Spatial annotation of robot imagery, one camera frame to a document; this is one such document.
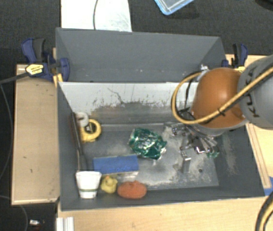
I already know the yellow tape measure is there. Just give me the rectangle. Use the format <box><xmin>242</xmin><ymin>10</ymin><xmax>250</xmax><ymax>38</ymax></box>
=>
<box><xmin>79</xmin><ymin>119</ymin><xmax>102</xmax><ymax>143</ymax></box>

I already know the grey metal bin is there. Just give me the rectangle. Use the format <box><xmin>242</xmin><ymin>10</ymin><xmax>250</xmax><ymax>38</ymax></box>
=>
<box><xmin>55</xmin><ymin>27</ymin><xmax>266</xmax><ymax>211</ymax></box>

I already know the green crumpled foil packet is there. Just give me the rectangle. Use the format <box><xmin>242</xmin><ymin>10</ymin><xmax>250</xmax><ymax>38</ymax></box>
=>
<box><xmin>127</xmin><ymin>127</ymin><xmax>168</xmax><ymax>161</ymax></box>

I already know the white paper cup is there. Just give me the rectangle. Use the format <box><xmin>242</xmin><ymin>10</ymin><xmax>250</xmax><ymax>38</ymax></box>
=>
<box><xmin>75</xmin><ymin>170</ymin><xmax>103</xmax><ymax>200</ymax></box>

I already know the orange-brown round sponge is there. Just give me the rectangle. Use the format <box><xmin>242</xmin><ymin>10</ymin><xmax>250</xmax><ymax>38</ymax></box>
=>
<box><xmin>117</xmin><ymin>180</ymin><xmax>148</xmax><ymax>200</ymax></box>

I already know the pale wood board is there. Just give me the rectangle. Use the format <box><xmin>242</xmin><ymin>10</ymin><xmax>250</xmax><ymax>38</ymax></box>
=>
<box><xmin>11</xmin><ymin>64</ymin><xmax>60</xmax><ymax>205</ymax></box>

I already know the blue sponge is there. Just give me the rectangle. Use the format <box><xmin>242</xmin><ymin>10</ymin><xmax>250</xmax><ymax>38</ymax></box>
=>
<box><xmin>92</xmin><ymin>154</ymin><xmax>140</xmax><ymax>175</ymax></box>

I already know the yellow rubber duck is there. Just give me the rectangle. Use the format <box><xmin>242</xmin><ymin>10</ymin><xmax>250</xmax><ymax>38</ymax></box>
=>
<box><xmin>100</xmin><ymin>175</ymin><xmax>118</xmax><ymax>194</ymax></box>

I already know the silver flat packet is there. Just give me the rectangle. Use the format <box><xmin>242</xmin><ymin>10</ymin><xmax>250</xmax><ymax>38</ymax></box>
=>
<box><xmin>117</xmin><ymin>172</ymin><xmax>139</xmax><ymax>183</ymax></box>

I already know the white tape roll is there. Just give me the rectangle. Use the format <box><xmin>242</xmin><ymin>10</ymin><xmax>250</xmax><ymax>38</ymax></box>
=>
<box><xmin>76</xmin><ymin>112</ymin><xmax>90</xmax><ymax>128</ymax></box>

